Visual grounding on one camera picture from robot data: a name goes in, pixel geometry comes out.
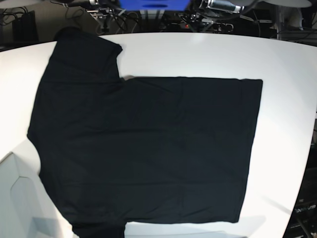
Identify blue plastic bin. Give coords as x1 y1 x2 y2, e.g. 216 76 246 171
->
119 0 190 11

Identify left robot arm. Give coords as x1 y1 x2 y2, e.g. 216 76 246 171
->
199 0 245 13

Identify black power strip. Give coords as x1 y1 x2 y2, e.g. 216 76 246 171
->
169 22 234 33

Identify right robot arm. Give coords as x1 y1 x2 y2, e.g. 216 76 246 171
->
50 0 120 9

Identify black T-shirt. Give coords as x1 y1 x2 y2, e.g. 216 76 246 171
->
27 28 263 238

